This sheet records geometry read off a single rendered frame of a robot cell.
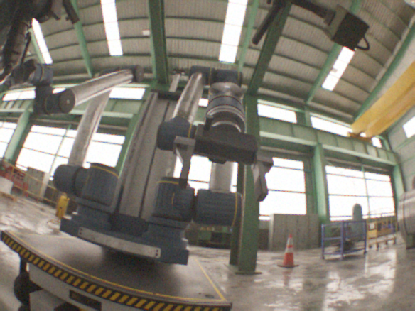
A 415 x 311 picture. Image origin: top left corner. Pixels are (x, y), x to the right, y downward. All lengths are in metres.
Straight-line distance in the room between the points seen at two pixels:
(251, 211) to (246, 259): 0.83
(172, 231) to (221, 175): 0.38
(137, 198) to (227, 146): 1.05
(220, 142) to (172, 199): 0.61
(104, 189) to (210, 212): 0.58
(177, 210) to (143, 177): 0.53
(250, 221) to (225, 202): 2.22
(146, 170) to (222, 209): 0.70
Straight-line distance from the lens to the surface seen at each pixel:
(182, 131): 0.62
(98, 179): 1.03
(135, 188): 1.35
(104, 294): 0.66
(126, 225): 1.17
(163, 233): 0.90
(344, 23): 1.07
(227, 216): 0.92
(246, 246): 3.09
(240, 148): 0.36
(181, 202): 0.90
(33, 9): 0.53
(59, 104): 0.86
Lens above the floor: 0.58
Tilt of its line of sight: 26 degrees up
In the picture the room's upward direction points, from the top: 7 degrees clockwise
